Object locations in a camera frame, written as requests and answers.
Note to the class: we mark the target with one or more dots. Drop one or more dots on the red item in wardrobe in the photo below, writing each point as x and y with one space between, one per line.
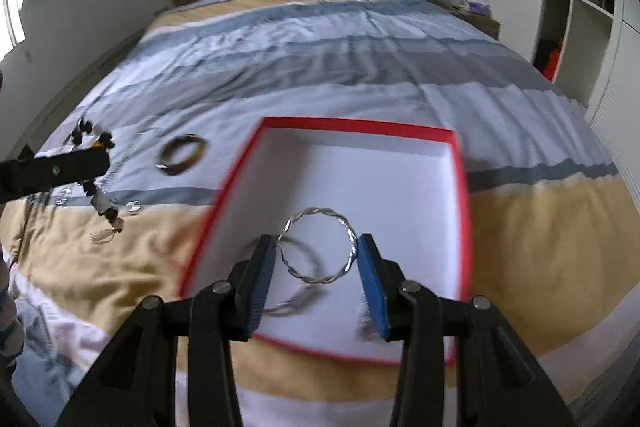
552 64

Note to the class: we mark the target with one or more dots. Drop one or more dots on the twisted silver bangle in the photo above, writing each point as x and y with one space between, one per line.
316 210

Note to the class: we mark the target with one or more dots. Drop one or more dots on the red box with white inside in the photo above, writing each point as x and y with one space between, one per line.
375 187

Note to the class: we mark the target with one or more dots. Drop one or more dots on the thin silver bangle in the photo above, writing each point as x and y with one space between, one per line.
150 130

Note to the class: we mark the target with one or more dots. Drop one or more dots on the bed with striped duvet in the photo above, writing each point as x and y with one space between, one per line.
350 57

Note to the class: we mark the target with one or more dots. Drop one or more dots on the purple tissue box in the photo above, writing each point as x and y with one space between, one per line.
480 8

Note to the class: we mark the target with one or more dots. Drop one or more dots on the plain silver bangle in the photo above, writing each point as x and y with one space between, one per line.
287 307

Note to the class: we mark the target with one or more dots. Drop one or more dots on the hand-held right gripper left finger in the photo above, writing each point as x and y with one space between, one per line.
263 279

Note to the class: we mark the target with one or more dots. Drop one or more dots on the brown bangle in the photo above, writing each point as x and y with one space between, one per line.
199 153

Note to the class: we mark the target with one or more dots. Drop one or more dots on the wooden nightstand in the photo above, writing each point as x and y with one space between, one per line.
482 26

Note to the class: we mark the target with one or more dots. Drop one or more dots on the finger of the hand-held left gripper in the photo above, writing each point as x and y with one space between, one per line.
60 172

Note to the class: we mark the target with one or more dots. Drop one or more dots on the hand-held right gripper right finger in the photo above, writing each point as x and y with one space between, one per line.
374 287

